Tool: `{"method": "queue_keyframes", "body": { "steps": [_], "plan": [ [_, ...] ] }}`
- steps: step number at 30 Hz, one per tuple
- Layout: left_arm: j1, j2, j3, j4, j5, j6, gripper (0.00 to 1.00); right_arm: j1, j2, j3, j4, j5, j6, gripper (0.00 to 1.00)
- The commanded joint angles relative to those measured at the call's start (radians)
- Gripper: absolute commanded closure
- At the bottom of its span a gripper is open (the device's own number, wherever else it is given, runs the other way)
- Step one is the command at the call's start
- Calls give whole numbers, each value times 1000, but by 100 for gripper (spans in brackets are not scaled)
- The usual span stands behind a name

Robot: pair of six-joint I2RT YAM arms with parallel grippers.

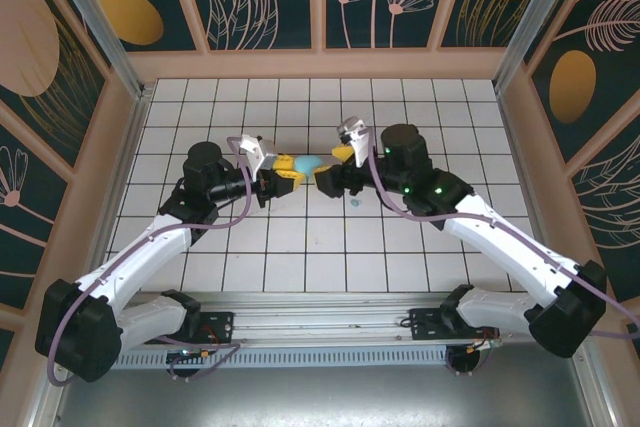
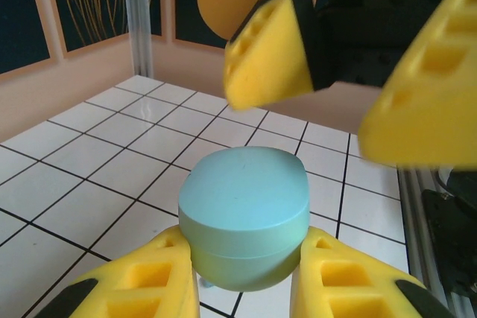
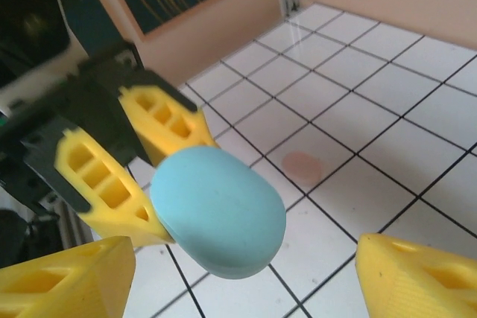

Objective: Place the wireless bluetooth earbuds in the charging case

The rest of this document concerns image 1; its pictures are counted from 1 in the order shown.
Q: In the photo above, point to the blue earbud charging case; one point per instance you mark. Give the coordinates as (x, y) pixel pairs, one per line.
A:
(306, 165)

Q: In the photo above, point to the aluminium side rail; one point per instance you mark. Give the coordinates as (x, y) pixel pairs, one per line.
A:
(132, 147)
(517, 147)

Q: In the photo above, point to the aluminium frame post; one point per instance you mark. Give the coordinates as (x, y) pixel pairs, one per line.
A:
(538, 7)
(90, 7)

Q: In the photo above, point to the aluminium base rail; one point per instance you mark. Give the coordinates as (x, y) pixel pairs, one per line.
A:
(320, 317)

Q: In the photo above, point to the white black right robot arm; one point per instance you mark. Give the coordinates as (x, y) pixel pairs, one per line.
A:
(500, 242)

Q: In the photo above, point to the small circuit board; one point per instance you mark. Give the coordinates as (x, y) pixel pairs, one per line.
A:
(187, 354)

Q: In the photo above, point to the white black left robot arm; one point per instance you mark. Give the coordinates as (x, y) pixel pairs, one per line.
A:
(145, 252)

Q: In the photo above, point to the grey metal base plate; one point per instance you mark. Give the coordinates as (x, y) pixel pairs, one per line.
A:
(320, 397)

